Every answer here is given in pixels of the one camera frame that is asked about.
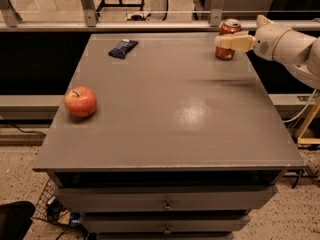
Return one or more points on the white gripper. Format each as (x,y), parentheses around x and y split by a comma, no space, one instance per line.
(265,41)

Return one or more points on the red coke can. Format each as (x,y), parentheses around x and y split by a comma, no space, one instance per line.
(229,26)

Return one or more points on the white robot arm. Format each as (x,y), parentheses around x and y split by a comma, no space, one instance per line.
(299,53)

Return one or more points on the wooden stand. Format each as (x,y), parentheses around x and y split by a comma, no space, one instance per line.
(300,133)

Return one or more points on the blue snack bag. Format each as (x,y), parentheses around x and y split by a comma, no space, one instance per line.
(122,48)

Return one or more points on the grey drawer cabinet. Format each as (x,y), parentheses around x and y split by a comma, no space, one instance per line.
(169,115)

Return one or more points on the red apple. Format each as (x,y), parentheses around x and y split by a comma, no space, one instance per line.
(81,102)

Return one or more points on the upper drawer knob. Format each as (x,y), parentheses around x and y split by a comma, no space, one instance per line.
(167,206)

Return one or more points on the drawer knob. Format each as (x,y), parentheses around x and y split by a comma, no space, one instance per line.
(166,231)
(167,206)

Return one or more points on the lower drawer knob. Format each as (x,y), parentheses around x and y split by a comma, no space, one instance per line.
(166,231)

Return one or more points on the upper grey drawer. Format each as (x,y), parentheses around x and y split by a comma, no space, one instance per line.
(152,199)

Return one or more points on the grey drawer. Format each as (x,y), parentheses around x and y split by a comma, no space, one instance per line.
(152,199)
(156,224)

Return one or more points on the lower grey drawer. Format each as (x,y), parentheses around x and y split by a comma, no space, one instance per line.
(156,224)

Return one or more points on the metal window railing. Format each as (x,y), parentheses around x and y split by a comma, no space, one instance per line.
(151,15)

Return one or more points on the black chair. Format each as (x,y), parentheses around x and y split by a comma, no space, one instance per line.
(15,220)

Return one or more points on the wire basket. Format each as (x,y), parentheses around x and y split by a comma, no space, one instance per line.
(48,208)

